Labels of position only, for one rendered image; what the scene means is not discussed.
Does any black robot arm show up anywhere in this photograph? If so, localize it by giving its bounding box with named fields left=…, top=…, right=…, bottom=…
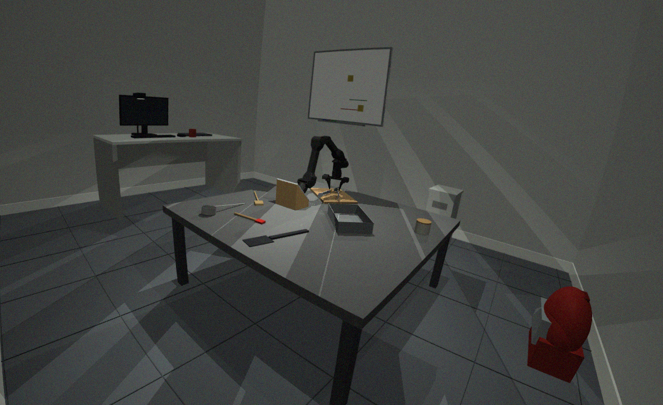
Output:
left=297, top=136, right=349, bottom=193

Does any grey long-handled pan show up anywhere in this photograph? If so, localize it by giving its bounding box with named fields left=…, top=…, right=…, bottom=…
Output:
left=201, top=204, right=241, bottom=215

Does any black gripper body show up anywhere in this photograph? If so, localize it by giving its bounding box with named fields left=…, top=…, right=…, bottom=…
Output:
left=322, top=168, right=349, bottom=183

